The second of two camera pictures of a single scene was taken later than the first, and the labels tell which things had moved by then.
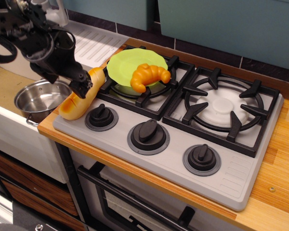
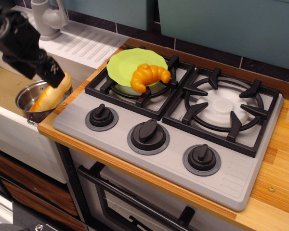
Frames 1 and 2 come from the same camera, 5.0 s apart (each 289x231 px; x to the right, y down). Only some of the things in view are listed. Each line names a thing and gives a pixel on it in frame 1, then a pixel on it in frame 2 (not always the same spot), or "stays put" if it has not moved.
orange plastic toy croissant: (146, 74) stays put
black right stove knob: (202, 160) stays put
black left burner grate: (153, 103) stays put
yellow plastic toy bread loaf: (74, 106) to (49, 96)
